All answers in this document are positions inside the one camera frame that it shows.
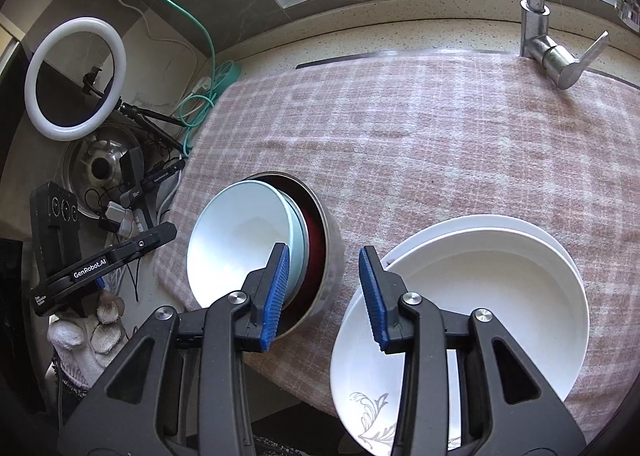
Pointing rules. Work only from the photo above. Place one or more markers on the stainless steel bowl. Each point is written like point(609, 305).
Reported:
point(327, 261)

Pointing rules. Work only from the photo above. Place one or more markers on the black clip device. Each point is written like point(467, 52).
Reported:
point(160, 173)

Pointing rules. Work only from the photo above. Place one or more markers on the light blue bowl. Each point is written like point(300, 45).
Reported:
point(235, 236)

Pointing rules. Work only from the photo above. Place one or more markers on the large white plate grey print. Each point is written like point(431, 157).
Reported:
point(357, 366)

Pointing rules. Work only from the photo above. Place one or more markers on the pink plaid cloth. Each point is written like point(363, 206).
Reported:
point(400, 135)

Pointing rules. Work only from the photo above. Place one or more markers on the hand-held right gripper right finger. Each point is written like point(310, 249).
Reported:
point(371, 296)

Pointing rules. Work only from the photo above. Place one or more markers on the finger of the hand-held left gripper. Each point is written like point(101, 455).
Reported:
point(145, 242)

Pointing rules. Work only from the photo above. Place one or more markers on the chrome faucet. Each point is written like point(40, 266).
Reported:
point(535, 25)

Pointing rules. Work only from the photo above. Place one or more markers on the white charger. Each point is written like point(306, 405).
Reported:
point(116, 212)

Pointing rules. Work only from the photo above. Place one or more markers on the teal power strip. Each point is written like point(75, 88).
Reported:
point(227, 75)

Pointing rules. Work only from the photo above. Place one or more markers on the plain white oval plate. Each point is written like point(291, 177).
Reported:
point(490, 296)

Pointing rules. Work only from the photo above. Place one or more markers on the chrome sprayer head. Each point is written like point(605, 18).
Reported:
point(629, 5)

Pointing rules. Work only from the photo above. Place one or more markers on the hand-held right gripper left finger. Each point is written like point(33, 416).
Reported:
point(276, 296)

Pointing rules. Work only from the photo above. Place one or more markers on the person's left hand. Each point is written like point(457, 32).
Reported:
point(90, 331)

